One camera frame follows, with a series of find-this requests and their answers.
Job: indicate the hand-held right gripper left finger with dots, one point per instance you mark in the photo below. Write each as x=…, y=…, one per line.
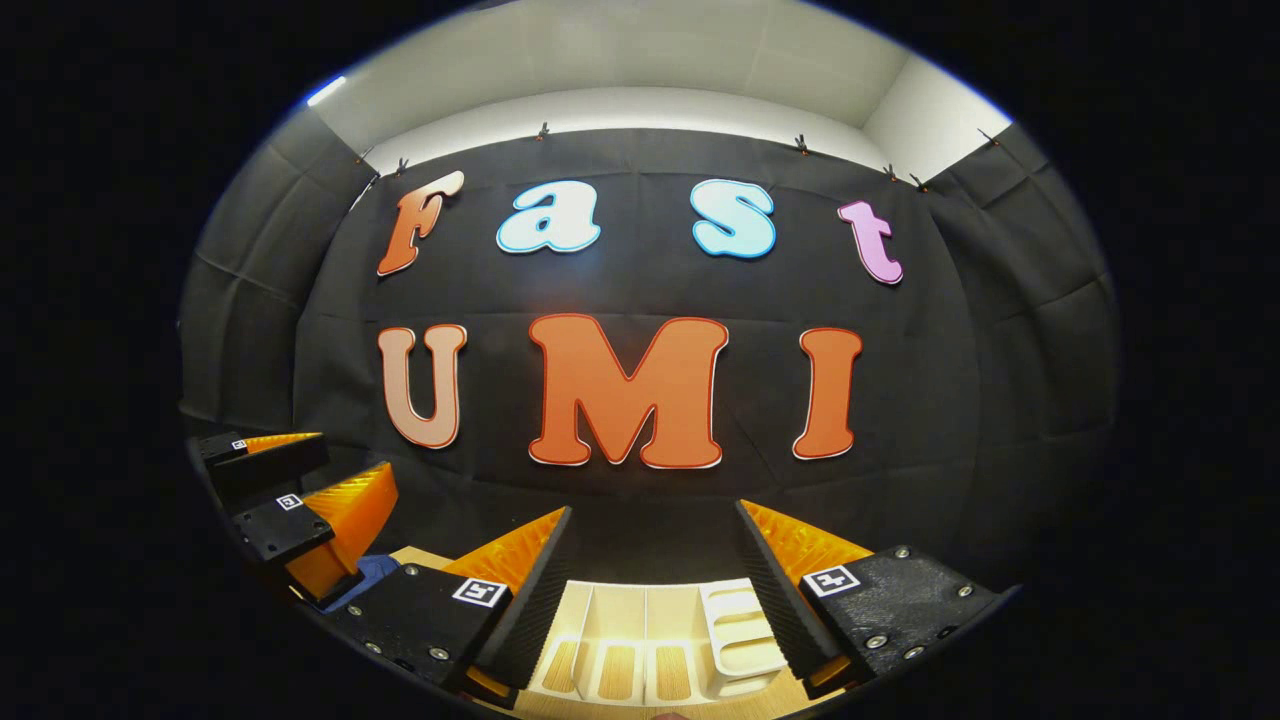
x=530, y=600

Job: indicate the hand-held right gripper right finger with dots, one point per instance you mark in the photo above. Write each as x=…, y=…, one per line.
x=780, y=590

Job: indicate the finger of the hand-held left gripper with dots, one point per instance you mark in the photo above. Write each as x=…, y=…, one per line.
x=285, y=525
x=270, y=460

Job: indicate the white bookshelf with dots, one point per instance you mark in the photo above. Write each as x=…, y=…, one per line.
x=735, y=630

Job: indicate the blue schoolbag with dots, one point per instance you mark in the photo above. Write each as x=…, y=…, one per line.
x=370, y=575

